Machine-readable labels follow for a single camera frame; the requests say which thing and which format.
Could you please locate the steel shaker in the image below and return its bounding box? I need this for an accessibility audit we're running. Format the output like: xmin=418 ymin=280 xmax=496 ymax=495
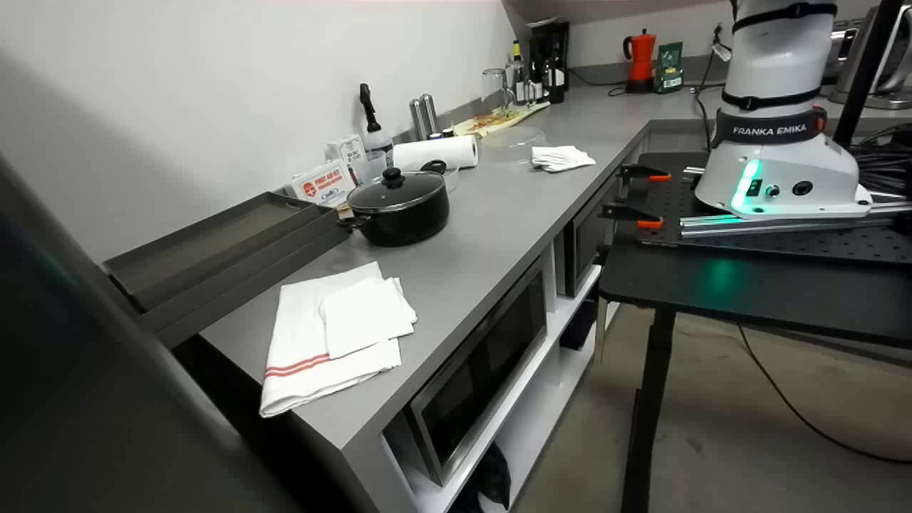
xmin=418 ymin=92 xmax=445 ymax=140
xmin=408 ymin=95 xmax=429 ymax=143

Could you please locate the red moka pot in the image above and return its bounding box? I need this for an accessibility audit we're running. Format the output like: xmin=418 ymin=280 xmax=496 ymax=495
xmin=621 ymin=25 xmax=661 ymax=95

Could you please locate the small white carton box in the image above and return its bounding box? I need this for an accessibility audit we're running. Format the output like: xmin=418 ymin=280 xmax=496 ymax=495
xmin=324 ymin=133 xmax=369 ymax=183

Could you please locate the black perforated robot table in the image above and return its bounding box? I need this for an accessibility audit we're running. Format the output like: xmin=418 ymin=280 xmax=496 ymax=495
xmin=599 ymin=145 xmax=912 ymax=513

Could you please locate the dark steel refrigerator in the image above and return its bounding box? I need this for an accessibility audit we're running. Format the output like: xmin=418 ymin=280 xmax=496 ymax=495
xmin=0 ymin=155 xmax=316 ymax=513

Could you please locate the white towel with red stripe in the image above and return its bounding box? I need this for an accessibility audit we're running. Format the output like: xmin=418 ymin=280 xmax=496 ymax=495
xmin=255 ymin=260 xmax=420 ymax=421

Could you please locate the dark grey tray box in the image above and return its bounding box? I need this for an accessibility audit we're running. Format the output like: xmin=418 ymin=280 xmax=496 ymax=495
xmin=101 ymin=187 xmax=356 ymax=351

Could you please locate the white shelf cabinet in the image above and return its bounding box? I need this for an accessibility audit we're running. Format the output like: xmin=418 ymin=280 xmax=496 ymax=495
xmin=378 ymin=262 xmax=609 ymax=513

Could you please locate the spray bottle with black trigger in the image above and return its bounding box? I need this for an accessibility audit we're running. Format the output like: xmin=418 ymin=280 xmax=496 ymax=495
xmin=356 ymin=81 xmax=396 ymax=183

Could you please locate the glass lid with black knob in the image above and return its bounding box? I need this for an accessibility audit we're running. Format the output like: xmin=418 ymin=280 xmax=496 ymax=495
xmin=345 ymin=165 xmax=450 ymax=217

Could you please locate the aluminium rail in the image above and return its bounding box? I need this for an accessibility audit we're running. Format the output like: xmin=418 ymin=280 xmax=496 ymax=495
xmin=677 ymin=195 xmax=912 ymax=240

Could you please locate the black coffee machine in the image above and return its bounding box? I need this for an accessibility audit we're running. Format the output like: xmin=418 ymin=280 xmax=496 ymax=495
xmin=523 ymin=21 xmax=573 ymax=105

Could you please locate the tan flat board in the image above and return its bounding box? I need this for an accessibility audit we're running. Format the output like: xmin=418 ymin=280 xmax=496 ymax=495
xmin=450 ymin=101 xmax=552 ymax=140

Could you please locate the white paper towel roll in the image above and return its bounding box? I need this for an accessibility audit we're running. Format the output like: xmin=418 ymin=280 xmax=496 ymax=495
xmin=389 ymin=133 xmax=480 ymax=177

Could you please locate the black pole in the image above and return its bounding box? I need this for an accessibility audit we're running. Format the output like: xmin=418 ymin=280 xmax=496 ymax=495
xmin=831 ymin=0 xmax=906 ymax=149

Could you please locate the green box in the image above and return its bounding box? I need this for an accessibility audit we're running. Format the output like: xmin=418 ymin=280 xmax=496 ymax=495
xmin=651 ymin=41 xmax=687 ymax=95

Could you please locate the orange handled clamp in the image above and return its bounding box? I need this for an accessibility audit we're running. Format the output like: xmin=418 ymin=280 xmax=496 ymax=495
xmin=599 ymin=202 xmax=666 ymax=233
xmin=617 ymin=163 xmax=674 ymax=187

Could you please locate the black floor cable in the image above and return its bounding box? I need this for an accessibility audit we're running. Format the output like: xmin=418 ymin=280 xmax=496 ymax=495
xmin=735 ymin=321 xmax=912 ymax=468

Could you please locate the black cooking pot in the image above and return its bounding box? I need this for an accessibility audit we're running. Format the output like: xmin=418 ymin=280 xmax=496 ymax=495
xmin=338 ymin=158 xmax=452 ymax=250

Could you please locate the white towel with blue stripes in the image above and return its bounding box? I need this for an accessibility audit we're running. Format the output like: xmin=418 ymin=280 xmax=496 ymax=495
xmin=527 ymin=143 xmax=599 ymax=177

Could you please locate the red and white box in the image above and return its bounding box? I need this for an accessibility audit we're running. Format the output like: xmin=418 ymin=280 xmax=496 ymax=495
xmin=291 ymin=158 xmax=359 ymax=207

